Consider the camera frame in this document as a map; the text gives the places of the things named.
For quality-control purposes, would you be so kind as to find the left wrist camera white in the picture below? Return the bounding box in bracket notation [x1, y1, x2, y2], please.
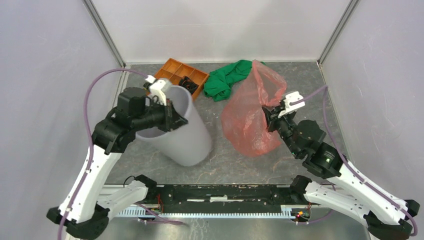
[143, 75, 173, 106]

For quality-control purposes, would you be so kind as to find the green cloth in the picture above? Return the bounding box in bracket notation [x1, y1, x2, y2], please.
[203, 59, 253, 102]

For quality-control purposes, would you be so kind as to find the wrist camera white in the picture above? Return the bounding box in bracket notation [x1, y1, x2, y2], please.
[143, 75, 173, 106]
[277, 91, 306, 118]

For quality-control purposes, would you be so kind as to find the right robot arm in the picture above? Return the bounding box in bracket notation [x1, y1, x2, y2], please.
[262, 106, 420, 240]

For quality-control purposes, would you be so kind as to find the left aluminium frame post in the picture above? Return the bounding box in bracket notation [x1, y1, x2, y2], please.
[82, 0, 126, 68]

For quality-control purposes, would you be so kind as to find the orange compartment tray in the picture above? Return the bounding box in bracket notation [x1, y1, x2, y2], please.
[154, 58, 210, 101]

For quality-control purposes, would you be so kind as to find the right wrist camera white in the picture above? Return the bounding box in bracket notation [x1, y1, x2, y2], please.
[277, 91, 306, 118]

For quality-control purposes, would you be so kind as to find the red plastic trash bag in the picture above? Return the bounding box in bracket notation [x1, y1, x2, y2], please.
[220, 60, 288, 157]

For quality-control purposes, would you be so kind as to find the right aluminium frame post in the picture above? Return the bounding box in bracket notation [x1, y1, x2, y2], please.
[316, 0, 360, 67]

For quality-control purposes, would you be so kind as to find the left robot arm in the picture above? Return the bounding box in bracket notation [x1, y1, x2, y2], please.
[46, 87, 188, 240]

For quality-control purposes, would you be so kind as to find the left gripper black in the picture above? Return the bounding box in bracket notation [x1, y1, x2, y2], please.
[133, 96, 189, 133]

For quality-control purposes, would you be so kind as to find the grey trash bin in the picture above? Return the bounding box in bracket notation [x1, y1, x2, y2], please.
[136, 85, 213, 167]

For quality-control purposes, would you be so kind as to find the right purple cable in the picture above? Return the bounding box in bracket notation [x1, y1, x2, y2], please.
[290, 84, 419, 238]

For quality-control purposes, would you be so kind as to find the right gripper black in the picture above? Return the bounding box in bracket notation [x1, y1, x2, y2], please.
[262, 104, 302, 158]

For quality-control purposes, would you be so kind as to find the black rolled bag upper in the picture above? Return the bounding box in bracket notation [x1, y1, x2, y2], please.
[178, 76, 199, 95]

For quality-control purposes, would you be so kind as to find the aluminium frame post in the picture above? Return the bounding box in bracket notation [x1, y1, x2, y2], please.
[82, 0, 126, 68]
[316, 0, 360, 67]

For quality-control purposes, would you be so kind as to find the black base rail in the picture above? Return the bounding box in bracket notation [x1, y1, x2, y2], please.
[130, 179, 313, 226]

